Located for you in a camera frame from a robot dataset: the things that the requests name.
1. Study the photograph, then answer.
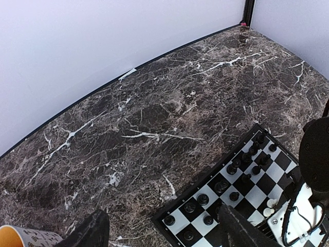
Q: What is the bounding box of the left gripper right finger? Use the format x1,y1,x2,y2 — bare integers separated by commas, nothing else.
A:
217,204,277,246

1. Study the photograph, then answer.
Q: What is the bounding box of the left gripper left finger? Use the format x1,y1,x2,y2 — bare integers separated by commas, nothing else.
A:
54,209,109,247

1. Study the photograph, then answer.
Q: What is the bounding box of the black grey chess board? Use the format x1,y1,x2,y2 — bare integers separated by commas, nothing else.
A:
151,123,303,247

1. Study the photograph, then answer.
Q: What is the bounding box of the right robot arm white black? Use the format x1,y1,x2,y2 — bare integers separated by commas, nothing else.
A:
299,117,328,208

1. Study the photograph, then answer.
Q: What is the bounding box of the white chess piece cluster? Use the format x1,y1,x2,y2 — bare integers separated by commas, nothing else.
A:
263,199,278,218

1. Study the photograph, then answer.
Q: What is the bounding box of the black chess pieces row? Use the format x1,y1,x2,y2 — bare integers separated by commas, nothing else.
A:
163,130,278,241

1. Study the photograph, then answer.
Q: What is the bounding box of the white mug orange inside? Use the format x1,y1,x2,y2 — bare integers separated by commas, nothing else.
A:
1,225,63,247

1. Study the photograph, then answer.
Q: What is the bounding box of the right black frame post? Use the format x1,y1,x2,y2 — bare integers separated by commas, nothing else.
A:
240,0,255,27

